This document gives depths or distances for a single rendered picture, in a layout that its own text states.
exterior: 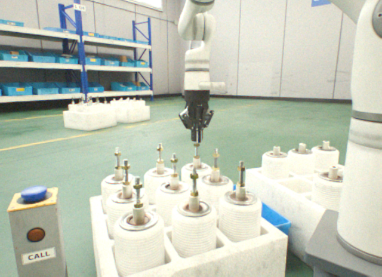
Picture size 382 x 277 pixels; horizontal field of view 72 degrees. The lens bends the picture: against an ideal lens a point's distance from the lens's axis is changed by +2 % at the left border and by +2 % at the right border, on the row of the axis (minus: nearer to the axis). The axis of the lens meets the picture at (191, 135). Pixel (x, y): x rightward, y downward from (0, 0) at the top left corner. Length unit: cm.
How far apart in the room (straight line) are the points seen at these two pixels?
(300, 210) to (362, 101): 52
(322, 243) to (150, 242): 28
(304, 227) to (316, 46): 620
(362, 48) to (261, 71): 688
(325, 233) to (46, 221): 45
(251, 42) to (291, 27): 102
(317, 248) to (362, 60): 24
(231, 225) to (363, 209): 30
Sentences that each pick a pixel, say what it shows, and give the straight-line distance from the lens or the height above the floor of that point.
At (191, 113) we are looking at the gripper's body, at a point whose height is 43.
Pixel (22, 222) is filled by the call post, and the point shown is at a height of 29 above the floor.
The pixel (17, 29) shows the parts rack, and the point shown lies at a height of 127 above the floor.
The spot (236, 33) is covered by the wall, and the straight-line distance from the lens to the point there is 766.
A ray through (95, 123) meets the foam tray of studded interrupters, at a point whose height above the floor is 7.
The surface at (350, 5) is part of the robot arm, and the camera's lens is 45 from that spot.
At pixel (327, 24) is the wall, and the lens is 690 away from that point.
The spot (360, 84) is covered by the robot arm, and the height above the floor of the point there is 51.
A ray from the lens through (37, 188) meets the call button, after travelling 54.
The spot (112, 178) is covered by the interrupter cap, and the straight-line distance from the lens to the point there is 76.
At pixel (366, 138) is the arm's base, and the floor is 45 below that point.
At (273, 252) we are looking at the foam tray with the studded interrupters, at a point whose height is 15.
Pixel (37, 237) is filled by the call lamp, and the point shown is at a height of 26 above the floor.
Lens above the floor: 52
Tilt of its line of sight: 12 degrees down
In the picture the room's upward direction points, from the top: straight up
